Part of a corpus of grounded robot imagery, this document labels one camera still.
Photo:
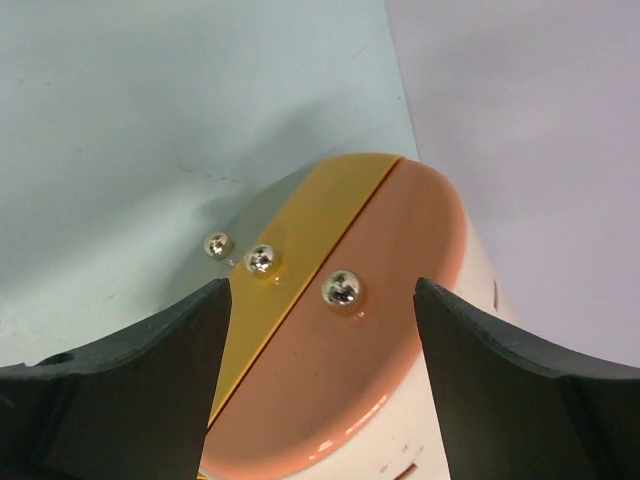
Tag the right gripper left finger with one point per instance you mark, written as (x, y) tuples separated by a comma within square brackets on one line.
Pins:
[(132, 405)]

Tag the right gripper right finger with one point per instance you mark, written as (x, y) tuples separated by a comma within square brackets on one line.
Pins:
[(512, 405)]

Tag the white cylindrical container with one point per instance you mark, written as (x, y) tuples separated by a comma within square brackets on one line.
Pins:
[(323, 375)]

